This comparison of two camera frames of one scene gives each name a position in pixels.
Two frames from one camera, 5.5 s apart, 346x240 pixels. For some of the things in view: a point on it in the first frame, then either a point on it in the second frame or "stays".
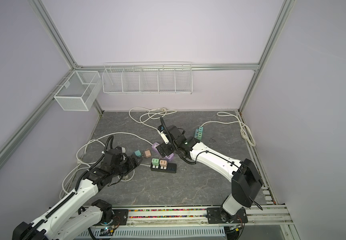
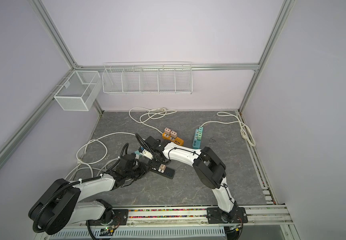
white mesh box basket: (79, 91) stays
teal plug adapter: (138, 153) stays
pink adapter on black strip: (163, 164) stays
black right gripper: (164, 146) to (152, 163)
